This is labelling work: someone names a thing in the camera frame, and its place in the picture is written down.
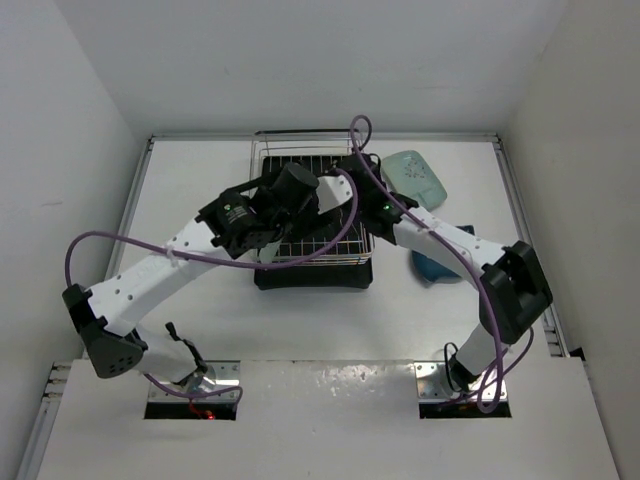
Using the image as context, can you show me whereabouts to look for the light green rectangular plate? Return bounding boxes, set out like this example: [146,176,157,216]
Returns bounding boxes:
[257,240,281,264]

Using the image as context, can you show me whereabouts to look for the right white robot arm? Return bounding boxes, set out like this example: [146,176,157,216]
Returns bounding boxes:
[320,154,553,393]

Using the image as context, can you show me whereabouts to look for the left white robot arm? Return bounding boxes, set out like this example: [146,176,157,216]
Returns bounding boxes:
[63,163,320,387]

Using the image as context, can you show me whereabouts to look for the light green plate with berries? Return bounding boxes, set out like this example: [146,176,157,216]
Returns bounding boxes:
[381,150,448,211]

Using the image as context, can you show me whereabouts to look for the black drip tray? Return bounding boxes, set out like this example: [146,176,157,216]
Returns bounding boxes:
[254,154,374,290]

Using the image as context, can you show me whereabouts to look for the dark blue leaf plate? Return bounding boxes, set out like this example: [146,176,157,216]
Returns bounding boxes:
[411,251,462,284]

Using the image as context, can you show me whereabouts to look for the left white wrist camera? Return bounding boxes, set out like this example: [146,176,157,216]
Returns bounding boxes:
[315,175,354,215]

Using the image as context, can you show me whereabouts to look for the metal wire dish rack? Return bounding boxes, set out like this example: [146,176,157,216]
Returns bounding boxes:
[250,129,374,263]

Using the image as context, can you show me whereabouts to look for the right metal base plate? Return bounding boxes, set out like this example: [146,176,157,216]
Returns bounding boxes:
[414,361,498,403]

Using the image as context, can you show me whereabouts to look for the metal base plate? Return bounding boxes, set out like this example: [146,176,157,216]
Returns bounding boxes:
[147,361,243,404]
[414,361,498,403]

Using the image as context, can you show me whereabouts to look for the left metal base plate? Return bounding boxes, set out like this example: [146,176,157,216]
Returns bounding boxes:
[147,361,243,404]

